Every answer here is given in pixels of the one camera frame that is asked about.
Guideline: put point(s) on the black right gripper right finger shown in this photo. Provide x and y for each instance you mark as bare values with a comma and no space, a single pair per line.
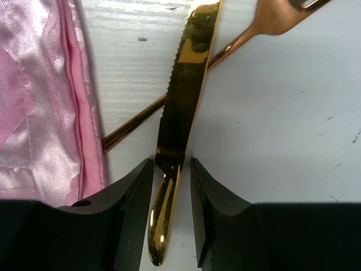
233,234

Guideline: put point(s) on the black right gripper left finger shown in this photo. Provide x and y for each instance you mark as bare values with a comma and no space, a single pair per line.
104,231

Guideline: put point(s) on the pink satin rose placemat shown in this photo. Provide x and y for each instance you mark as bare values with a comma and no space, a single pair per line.
50,134

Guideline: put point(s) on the gold knife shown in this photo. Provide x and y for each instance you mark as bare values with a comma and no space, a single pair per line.
182,97

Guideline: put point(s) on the rose gold fork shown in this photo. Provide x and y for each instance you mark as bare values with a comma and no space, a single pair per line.
271,18

